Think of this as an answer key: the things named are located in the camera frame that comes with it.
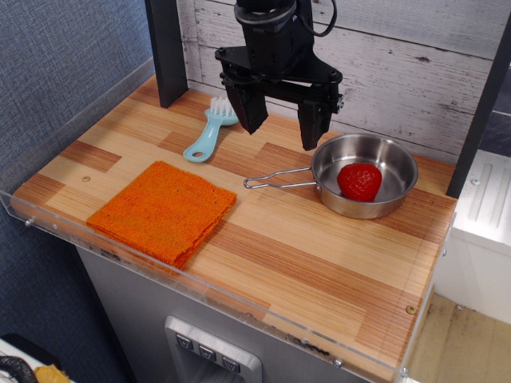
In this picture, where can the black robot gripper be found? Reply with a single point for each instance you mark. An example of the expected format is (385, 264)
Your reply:
(278, 61)

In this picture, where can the red toy strawberry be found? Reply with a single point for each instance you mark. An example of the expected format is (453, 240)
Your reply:
(360, 181)

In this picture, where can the light blue dish brush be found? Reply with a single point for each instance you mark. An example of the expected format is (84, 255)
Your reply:
(219, 114)

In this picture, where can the orange folded cloth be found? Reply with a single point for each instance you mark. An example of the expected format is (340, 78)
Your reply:
(165, 213)

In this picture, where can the clear acrylic table guard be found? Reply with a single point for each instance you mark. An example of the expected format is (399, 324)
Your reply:
(281, 276)

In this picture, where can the white grooved side counter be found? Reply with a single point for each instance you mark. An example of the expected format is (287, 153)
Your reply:
(474, 267)

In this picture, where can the grey toy fridge cabinet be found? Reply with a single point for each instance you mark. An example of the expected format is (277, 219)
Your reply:
(137, 306)

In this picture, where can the silver dispenser button panel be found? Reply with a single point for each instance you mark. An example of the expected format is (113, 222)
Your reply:
(202, 357)

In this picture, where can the black and yellow corner object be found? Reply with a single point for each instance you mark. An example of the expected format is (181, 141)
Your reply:
(24, 361)

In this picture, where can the stainless steel pot with handle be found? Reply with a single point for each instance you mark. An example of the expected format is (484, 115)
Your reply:
(398, 167)

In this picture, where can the dark left vertical post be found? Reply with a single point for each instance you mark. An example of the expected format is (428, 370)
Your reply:
(167, 47)

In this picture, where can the dark vertical post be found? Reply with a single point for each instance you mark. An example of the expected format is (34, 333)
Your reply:
(481, 117)
(167, 47)

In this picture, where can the dark right vertical post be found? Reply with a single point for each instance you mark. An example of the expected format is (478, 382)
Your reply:
(481, 117)

